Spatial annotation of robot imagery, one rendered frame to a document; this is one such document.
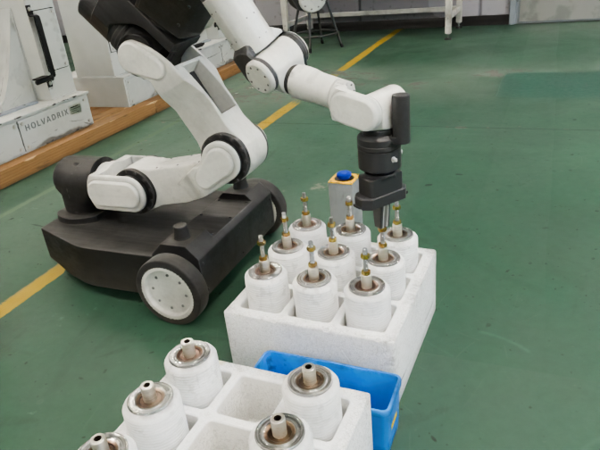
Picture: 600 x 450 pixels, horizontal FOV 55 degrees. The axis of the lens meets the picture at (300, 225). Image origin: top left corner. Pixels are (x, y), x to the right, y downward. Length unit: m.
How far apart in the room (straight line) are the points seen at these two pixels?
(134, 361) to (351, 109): 0.83
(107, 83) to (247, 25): 2.64
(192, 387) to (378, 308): 0.39
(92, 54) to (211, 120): 2.36
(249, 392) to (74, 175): 1.02
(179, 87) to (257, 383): 0.80
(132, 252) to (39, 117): 1.70
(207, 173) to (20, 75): 2.00
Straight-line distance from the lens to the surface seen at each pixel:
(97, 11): 1.67
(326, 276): 1.25
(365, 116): 1.12
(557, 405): 1.35
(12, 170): 3.06
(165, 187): 1.73
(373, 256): 1.31
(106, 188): 1.81
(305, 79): 1.23
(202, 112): 1.57
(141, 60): 1.59
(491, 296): 1.65
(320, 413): 0.98
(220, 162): 1.54
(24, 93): 3.44
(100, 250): 1.75
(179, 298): 1.58
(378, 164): 1.16
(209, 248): 1.59
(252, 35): 1.27
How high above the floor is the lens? 0.90
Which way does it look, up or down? 26 degrees down
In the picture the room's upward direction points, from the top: 6 degrees counter-clockwise
